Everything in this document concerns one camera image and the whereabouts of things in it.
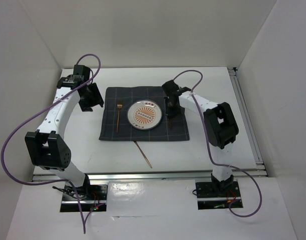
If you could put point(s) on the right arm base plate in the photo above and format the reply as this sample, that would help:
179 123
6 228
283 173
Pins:
208 198

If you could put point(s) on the copper fork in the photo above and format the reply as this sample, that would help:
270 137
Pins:
119 107

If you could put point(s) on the aluminium rail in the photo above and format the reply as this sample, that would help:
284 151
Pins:
152 175
246 119

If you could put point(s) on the patterned glass plate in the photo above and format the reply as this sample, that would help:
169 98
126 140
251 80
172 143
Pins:
144 114

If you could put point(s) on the front aluminium rail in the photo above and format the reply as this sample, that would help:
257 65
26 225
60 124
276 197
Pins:
152 175

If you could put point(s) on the dark grey checked cloth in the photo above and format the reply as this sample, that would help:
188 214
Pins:
162 132

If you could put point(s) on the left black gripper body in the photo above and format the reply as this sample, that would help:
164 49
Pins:
91 98

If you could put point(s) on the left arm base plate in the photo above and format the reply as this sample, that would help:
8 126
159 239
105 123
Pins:
95 200

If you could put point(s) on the right aluminium rail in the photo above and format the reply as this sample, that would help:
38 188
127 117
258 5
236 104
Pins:
246 119

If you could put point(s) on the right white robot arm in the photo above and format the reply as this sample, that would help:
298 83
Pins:
220 124

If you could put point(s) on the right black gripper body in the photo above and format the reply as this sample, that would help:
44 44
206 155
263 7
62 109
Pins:
171 110

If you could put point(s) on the copper knife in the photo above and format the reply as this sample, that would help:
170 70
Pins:
143 154

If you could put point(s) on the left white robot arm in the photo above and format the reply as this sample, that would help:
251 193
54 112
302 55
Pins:
46 145

